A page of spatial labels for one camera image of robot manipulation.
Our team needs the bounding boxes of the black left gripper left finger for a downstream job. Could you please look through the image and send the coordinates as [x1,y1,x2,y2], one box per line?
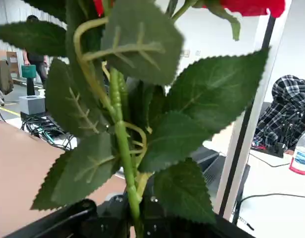
[3,193,131,238]

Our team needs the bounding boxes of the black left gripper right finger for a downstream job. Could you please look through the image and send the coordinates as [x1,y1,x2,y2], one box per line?
[142,183,254,238]

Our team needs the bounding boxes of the red rose bouquet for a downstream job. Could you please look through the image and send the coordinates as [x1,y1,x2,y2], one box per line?
[0,0,286,238]

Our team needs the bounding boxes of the black laptop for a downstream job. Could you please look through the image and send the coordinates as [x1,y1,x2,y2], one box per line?
[191,145,226,190]

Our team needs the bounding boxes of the grey tissue box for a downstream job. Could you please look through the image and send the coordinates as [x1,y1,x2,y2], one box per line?
[18,95,47,115]

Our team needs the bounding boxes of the clear bottle red label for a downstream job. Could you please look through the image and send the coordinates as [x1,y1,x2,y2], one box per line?
[289,125,305,176]

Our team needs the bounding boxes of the green box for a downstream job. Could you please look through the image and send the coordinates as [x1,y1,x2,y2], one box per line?
[20,63,37,79]

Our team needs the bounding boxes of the person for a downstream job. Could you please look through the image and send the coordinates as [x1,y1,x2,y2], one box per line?
[255,74,305,156]
[22,14,49,91]

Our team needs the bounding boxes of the olive jacket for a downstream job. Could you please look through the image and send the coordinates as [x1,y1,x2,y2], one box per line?
[0,59,14,95]

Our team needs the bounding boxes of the stacked cardboard boxes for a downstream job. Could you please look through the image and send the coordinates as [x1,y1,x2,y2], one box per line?
[5,51,20,75]

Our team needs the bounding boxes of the black cable coil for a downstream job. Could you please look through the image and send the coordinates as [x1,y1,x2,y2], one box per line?
[21,116,78,152]

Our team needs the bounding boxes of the aluminium frame post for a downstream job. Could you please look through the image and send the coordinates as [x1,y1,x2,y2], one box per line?
[215,0,289,219]

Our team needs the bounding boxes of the black desk cable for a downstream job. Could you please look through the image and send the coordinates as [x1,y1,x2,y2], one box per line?
[235,193,305,231]

